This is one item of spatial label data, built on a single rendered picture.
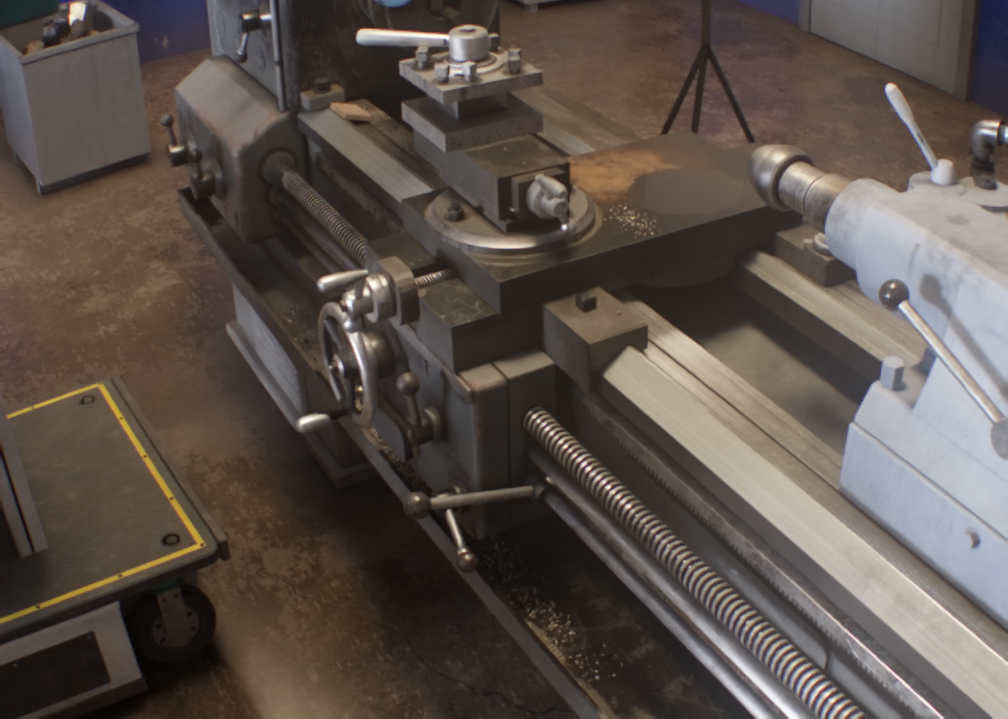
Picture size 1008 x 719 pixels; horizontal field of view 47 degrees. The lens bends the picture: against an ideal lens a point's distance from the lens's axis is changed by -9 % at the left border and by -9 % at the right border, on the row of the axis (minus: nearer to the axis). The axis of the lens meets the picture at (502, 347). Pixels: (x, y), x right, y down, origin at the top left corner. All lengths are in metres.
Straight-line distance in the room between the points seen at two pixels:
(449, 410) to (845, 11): 4.28
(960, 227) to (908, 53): 4.18
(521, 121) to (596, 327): 0.37
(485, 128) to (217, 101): 1.12
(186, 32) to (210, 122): 3.21
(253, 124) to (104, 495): 0.85
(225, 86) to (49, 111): 1.69
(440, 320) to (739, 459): 0.48
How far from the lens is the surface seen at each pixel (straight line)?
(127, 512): 2.38
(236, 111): 2.77
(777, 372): 1.93
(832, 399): 1.87
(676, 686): 1.84
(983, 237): 1.42
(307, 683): 2.42
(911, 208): 1.46
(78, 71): 4.51
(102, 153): 4.63
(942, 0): 5.40
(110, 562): 2.28
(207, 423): 3.15
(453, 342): 1.74
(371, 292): 1.80
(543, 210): 1.77
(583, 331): 1.71
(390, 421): 2.05
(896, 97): 1.49
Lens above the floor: 1.76
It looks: 32 degrees down
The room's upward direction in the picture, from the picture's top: 2 degrees counter-clockwise
